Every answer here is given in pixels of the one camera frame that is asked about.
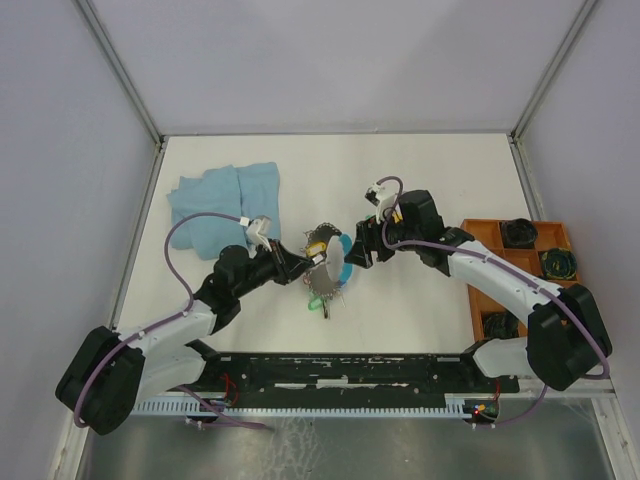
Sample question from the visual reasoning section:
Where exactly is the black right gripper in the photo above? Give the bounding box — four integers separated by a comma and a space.
343, 207, 421, 269

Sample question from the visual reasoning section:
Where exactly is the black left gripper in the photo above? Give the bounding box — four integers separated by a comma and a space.
234, 238, 315, 298

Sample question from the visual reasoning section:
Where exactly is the metal key organizer blue handle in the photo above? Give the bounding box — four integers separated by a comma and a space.
303, 222, 353, 301

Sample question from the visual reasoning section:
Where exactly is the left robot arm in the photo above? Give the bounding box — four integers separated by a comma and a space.
55, 239, 326, 435

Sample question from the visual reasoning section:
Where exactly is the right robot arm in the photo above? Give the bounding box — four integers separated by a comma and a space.
345, 183, 612, 391

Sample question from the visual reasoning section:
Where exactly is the yellow key tag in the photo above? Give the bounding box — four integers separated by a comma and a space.
305, 241, 327, 257

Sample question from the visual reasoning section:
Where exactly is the green key tag on organizer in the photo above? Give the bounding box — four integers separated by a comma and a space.
307, 296, 325, 311

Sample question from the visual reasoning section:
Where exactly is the light blue folded cloth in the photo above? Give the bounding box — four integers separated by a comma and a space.
167, 162, 281, 260

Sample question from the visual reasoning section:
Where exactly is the orange compartment tray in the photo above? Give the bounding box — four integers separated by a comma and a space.
459, 218, 589, 346

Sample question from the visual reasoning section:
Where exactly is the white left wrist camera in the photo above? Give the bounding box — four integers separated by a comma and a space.
239, 215, 272, 251

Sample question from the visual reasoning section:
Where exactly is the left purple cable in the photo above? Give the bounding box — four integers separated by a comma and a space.
73, 212, 251, 430

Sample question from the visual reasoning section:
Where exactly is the purple cable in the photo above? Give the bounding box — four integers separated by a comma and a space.
73, 212, 251, 430
374, 175, 611, 431

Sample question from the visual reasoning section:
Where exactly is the black coiled cable top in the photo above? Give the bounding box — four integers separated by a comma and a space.
501, 218, 539, 249

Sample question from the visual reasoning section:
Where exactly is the black coiled cable bottom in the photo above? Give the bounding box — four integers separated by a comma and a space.
482, 310, 526, 341

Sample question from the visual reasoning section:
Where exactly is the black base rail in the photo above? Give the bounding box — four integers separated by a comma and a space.
187, 352, 520, 400

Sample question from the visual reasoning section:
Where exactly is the black green coiled cable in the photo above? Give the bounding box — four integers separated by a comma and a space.
539, 247, 580, 281

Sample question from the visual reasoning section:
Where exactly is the white slotted cable duct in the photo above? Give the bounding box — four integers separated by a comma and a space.
134, 392, 476, 416

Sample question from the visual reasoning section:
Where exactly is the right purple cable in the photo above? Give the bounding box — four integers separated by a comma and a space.
374, 175, 611, 431

